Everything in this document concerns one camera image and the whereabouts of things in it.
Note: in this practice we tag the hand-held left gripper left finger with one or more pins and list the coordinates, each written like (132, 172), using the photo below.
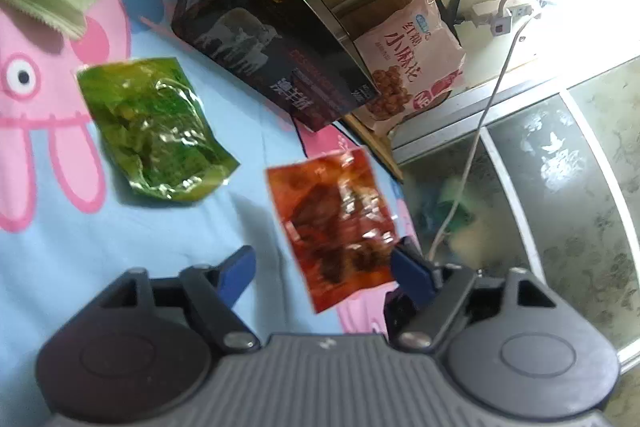
(237, 272)

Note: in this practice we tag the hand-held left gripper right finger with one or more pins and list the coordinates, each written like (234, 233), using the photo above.
(410, 272)

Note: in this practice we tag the red glossy snack packet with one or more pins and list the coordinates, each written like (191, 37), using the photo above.
(330, 217)

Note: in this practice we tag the pig printed blue bedsheet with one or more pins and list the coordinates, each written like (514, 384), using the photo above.
(200, 232)

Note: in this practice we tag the green blurred object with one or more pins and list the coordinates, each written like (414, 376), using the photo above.
(450, 207)

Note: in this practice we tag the green glossy snack packet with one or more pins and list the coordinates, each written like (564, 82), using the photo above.
(155, 132)

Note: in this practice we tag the metal framed window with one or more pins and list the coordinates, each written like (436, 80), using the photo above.
(525, 107)

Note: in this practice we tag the large pink snack bag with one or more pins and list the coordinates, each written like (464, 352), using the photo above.
(410, 57)

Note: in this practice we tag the black box with sheep print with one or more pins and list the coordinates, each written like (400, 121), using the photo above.
(260, 47)

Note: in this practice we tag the white charger plug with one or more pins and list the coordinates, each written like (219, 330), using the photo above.
(500, 27)

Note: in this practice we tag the black clip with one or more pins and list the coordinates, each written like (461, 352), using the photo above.
(452, 9)

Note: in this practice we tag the white power strip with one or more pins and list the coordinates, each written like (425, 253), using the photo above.
(500, 9)

